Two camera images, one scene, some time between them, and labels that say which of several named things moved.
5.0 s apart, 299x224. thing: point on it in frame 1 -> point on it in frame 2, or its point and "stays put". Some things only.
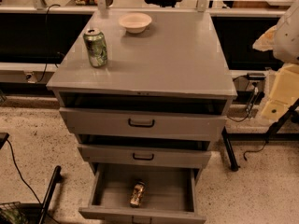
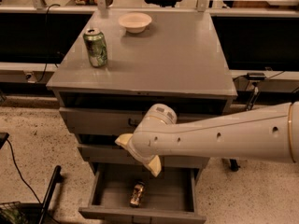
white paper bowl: x=135 y=22 stays put
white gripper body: x=288 y=36 -> x=137 y=147
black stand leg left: x=52 y=186 stays put
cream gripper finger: x=265 y=42 -> x=123 y=139
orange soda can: x=137 y=193 stays put
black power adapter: x=255 y=77 stays put
